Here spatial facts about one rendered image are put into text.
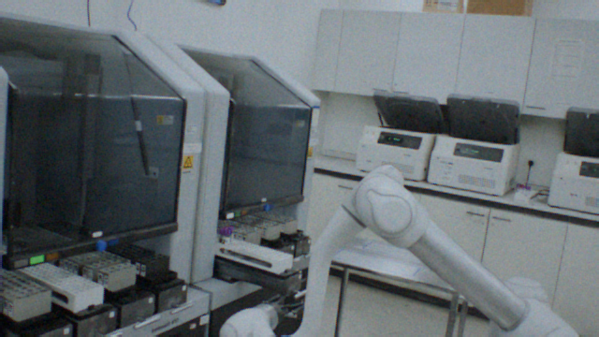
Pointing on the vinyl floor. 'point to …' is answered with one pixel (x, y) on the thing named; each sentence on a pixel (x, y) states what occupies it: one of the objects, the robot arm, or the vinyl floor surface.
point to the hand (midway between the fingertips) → (299, 299)
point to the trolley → (351, 250)
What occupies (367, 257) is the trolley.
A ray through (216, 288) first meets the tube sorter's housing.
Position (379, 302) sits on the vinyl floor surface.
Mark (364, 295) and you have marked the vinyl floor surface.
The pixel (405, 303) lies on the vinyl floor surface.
